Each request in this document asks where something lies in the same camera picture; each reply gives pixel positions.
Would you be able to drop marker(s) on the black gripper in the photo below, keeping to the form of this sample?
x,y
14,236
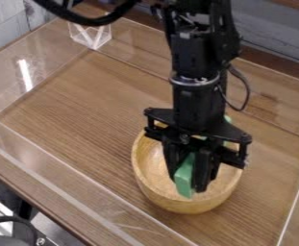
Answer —
x,y
197,115

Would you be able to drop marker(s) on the green rectangular block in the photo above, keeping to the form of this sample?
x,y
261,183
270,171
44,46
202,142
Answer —
x,y
183,176

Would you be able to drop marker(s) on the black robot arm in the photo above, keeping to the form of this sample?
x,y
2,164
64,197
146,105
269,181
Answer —
x,y
203,39

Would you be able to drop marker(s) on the brown wooden bowl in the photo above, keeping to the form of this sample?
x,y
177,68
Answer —
x,y
159,188

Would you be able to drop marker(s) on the clear acrylic tray enclosure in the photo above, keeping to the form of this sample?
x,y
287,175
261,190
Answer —
x,y
71,114

